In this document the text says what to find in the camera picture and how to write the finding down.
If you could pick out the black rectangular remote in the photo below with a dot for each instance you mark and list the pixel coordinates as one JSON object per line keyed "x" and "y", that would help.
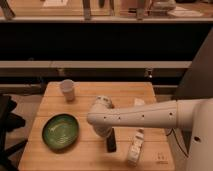
{"x": 111, "y": 142}

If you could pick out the black office chair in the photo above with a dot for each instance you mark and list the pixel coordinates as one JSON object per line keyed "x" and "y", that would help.
{"x": 8, "y": 122}

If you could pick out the white paper cup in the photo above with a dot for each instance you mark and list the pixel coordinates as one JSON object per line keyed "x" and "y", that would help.
{"x": 67, "y": 89}

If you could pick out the white plastic bottle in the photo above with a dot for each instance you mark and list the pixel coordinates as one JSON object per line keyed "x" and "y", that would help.
{"x": 135, "y": 147}

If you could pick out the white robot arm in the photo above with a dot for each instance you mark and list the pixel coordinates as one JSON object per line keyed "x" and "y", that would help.
{"x": 195, "y": 115}

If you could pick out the green ceramic bowl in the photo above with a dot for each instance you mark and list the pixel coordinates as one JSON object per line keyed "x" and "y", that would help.
{"x": 60, "y": 131}

